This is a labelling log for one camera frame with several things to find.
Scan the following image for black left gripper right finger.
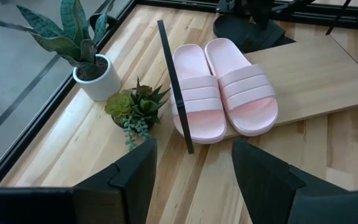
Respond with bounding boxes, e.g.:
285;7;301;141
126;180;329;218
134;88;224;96
231;138;358;224

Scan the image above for pink slide sandal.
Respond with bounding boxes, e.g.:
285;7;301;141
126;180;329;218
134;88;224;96
204;37;280;138
169;44;227;145

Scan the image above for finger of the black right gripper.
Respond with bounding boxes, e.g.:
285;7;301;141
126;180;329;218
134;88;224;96
261;0;275;30
248;0;262;29

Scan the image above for snake plant in white pot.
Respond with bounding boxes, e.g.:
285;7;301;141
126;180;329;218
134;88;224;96
16;0;122;102

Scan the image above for black slide sandal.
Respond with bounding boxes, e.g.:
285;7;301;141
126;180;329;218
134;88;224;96
212;14;296;54

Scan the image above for black aluminium table frame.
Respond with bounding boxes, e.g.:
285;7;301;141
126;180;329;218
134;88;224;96
0;0;358;189

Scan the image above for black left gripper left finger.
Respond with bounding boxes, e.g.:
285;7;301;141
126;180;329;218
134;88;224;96
0;138;158;224

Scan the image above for succulents in dark bowl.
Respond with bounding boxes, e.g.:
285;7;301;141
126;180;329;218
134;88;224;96
104;77;172;151

